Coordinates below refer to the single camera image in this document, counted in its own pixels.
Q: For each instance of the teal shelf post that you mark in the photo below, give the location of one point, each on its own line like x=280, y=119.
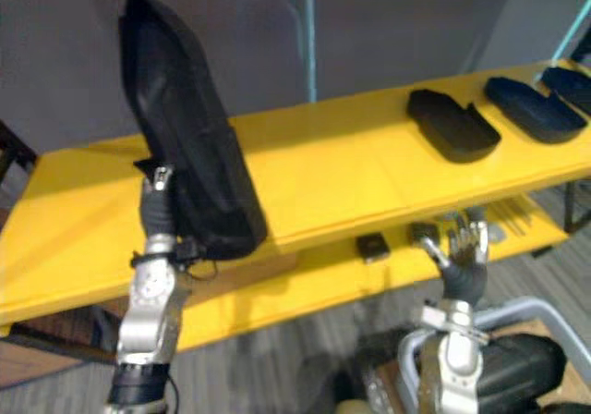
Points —
x=309, y=30
x=570, y=40

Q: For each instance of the dark metal frame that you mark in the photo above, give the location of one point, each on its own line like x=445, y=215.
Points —
x=14, y=150

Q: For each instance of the black shelf leg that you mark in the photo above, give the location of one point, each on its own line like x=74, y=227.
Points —
x=575, y=206

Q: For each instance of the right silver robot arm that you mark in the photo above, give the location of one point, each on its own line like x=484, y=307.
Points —
x=454, y=358

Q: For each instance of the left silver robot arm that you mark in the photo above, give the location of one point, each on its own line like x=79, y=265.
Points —
x=148, y=312

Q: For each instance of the small black block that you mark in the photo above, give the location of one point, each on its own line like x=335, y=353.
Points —
x=371, y=247

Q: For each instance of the brown cardboard box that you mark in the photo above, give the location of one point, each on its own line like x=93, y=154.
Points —
x=572, y=386

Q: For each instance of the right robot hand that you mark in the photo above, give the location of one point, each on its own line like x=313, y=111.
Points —
x=464, y=280

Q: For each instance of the yellow shelf board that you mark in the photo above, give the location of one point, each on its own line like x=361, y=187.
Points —
x=323, y=164
x=323, y=284

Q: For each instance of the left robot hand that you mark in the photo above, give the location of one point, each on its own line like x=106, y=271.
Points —
x=157, y=210

